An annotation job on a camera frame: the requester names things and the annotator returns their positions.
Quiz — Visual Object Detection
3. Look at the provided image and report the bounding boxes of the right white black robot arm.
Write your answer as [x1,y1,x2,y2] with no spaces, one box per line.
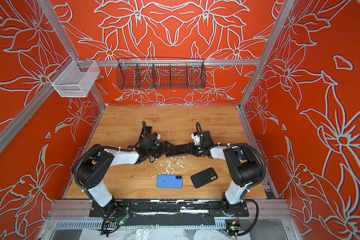
[187,123,266,216]

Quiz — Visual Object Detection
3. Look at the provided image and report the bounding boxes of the clear plastic bin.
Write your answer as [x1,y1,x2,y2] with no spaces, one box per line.
[48,60,100,98]

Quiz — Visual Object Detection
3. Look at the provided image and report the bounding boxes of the black smartphone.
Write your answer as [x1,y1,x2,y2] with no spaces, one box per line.
[166,144,192,158]
[144,126,152,134]

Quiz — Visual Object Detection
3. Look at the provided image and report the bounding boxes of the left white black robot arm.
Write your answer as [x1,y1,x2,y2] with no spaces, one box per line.
[71,122,174,220]

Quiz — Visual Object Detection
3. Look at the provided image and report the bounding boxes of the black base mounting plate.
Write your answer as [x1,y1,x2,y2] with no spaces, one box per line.
[88,198,250,218]

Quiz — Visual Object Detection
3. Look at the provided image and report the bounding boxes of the black wire basket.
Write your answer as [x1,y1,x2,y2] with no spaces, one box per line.
[116,58,207,90]

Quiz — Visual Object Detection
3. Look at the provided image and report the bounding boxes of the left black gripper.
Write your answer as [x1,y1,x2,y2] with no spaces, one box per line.
[147,140,175,158]

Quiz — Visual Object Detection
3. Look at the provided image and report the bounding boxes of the black cable right base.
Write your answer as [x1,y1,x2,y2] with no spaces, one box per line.
[226,198,260,238]

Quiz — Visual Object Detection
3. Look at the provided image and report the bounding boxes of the black cable bundle left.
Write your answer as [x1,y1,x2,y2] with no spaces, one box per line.
[89,203,131,238]

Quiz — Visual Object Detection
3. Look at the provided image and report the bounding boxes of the black phone case right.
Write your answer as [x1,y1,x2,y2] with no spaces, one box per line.
[191,168,218,189]

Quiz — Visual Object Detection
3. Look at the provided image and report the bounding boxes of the grey cable duct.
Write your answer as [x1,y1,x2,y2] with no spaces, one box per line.
[53,219,227,231]

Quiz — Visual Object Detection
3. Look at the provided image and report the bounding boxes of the blue phone case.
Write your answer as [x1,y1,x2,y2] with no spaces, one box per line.
[157,175,183,189]

